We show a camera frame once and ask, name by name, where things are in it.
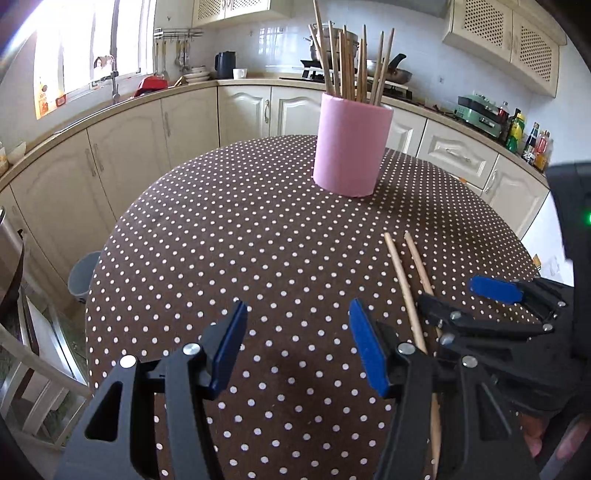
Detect grey plastic waste bin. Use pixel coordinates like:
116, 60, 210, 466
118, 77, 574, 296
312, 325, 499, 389
68, 250, 102, 304

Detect kitchen window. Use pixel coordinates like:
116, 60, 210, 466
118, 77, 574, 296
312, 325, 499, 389
32, 0, 155, 121

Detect pink cylindrical utensil holder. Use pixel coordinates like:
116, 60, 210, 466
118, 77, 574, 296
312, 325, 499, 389
313, 91, 394, 198

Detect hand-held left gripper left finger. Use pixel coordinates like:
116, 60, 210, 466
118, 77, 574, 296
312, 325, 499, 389
55, 300, 249, 480

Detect person's right hand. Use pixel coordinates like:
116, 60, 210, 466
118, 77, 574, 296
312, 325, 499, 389
522, 413, 548, 459

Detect wall utensil rail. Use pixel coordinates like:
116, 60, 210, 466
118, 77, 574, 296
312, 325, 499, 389
154, 28, 204, 40

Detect light wooden chopstick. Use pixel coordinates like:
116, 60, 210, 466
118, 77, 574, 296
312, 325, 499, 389
404, 231, 445, 340
384, 232, 443, 480

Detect silver rice cooker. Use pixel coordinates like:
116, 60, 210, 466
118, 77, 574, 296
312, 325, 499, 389
0, 207, 26, 315

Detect green and yellow bottle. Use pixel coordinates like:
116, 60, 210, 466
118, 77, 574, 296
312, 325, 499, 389
505, 108, 526, 153

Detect orange bottle on sill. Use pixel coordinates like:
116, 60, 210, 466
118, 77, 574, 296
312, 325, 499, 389
36, 76, 51, 116

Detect green electric cooker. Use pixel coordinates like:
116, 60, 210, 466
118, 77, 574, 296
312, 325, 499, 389
457, 95, 503, 138

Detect steel steamer pot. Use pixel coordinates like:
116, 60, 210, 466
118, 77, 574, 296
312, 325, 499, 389
303, 21, 360, 63

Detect black gas stove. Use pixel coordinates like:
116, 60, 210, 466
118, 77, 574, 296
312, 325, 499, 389
279, 60, 414, 100

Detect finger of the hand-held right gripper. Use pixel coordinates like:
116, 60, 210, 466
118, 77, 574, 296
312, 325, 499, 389
418, 294, 557, 341
470, 275, 571, 324

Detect cream base cabinets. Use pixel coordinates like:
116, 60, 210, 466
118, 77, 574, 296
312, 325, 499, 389
0, 85, 550, 296

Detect cream lattice door cabinet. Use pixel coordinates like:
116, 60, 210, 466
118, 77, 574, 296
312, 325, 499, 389
191, 0, 289, 20
443, 0, 568, 97

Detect hanging metal ladle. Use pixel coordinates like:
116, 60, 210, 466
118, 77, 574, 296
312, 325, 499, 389
154, 41, 169, 79

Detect orange sauce bottle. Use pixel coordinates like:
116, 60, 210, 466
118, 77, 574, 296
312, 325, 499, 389
534, 130, 553, 172

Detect chrome sink faucet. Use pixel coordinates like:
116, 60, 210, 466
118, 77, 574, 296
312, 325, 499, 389
92, 54, 122, 104

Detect black electric kettle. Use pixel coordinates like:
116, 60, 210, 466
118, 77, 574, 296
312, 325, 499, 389
215, 52, 237, 79

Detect brown polka-dot tablecloth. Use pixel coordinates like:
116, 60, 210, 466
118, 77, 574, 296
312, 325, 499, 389
85, 135, 539, 480

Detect dark soy sauce bottle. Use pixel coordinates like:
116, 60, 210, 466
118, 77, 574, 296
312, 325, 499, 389
523, 122, 540, 162

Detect steel wok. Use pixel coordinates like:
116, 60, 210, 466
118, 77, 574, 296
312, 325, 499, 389
360, 54, 414, 84

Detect beige kitchen countertop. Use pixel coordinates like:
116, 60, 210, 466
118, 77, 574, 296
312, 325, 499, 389
0, 76, 550, 190

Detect red plastic container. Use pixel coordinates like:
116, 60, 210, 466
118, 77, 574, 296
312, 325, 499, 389
135, 76, 168, 97

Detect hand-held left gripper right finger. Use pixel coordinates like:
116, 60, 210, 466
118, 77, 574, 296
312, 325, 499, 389
349, 298, 541, 480

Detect white chair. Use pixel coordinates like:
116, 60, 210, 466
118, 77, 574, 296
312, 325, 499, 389
0, 281, 93, 446

